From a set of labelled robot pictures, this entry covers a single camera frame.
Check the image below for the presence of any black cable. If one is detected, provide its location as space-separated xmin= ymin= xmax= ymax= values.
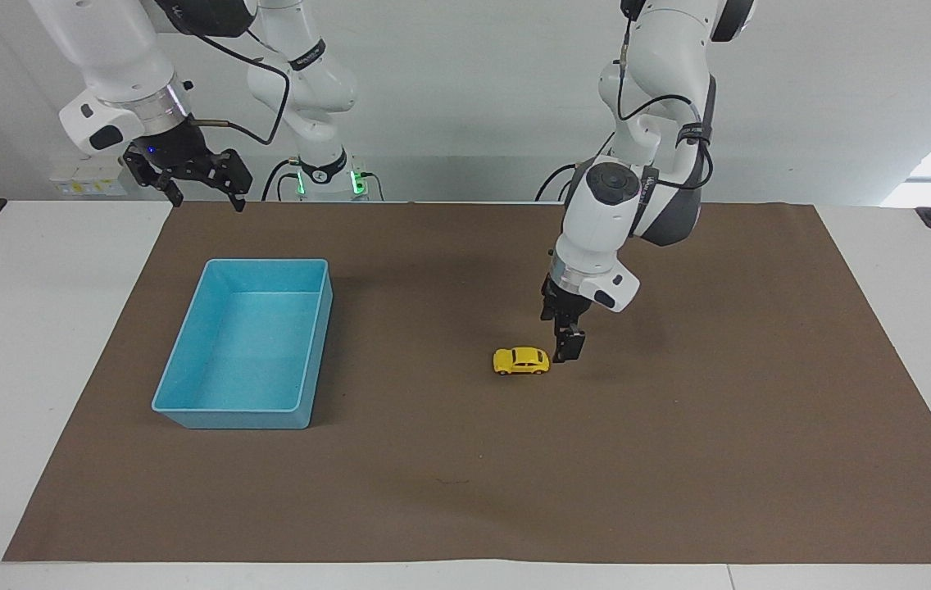
xmin=615 ymin=15 xmax=717 ymax=191
xmin=535 ymin=162 xmax=579 ymax=202
xmin=260 ymin=157 xmax=300 ymax=202
xmin=184 ymin=23 xmax=293 ymax=147

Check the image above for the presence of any yellow toy beetle car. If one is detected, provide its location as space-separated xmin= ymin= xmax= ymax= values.
xmin=493 ymin=347 xmax=552 ymax=376

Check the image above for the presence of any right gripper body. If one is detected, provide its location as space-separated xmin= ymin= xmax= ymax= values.
xmin=123 ymin=120 xmax=225 ymax=181

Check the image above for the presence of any white power strip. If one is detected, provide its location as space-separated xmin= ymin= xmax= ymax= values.
xmin=49 ymin=167 xmax=129 ymax=198

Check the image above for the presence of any light blue plastic bin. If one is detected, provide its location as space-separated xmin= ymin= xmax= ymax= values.
xmin=152 ymin=258 xmax=334 ymax=430

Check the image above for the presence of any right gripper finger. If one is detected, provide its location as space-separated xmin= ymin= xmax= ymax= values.
xmin=122 ymin=152 xmax=186 ymax=208
xmin=202 ymin=148 xmax=255 ymax=214

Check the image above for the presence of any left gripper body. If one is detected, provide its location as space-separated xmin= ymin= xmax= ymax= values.
xmin=541 ymin=274 xmax=594 ymax=324

